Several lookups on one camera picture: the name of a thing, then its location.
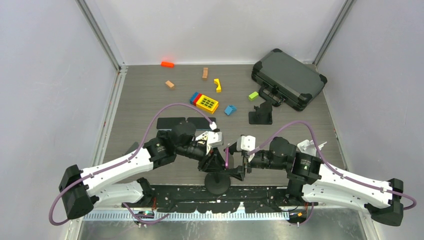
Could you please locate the white metal phone stand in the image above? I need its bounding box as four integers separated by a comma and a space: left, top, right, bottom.
297, 139, 319, 157

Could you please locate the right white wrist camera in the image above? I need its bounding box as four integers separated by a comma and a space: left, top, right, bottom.
228, 135, 256, 154

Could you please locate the yellow curved block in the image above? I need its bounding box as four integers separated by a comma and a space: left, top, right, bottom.
213, 78, 222, 93

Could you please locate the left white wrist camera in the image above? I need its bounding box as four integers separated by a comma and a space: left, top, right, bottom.
195, 121, 224, 154

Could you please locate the silver phone black screen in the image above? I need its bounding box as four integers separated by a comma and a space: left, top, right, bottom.
156, 117, 186, 131

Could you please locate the tan wooden block upright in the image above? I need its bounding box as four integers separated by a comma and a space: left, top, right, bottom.
202, 67, 209, 79

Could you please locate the black hard case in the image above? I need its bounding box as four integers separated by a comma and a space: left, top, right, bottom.
251, 48, 328, 112

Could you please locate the black round-base pole stand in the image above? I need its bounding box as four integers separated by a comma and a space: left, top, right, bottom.
204, 166, 246, 196

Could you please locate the small blue block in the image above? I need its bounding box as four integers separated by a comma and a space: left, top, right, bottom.
224, 105, 237, 116

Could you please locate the green block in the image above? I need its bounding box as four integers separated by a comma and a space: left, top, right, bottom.
248, 91, 259, 101

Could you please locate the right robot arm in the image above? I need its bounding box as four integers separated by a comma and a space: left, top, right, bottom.
225, 135, 404, 227

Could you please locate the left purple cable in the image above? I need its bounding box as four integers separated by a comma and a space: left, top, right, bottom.
48, 102, 218, 227

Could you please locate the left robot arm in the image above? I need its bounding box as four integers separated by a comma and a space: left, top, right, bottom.
58, 121, 223, 220

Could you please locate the orange red block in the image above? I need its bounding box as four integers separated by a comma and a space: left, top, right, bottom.
160, 61, 175, 68

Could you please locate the yellow red blue block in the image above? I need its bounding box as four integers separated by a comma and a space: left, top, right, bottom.
189, 92, 219, 114

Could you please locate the black folding phone stand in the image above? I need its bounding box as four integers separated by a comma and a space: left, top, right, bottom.
248, 100, 273, 125

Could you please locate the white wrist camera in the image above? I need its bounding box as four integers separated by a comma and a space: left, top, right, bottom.
195, 121, 224, 154
228, 135, 256, 154

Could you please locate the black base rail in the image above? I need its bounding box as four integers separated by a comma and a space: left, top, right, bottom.
128, 184, 305, 221

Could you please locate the purple phone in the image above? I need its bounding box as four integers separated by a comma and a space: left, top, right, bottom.
224, 145, 234, 169

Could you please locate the teal-edged phone black screen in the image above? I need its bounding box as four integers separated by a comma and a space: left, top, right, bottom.
186, 117, 211, 131

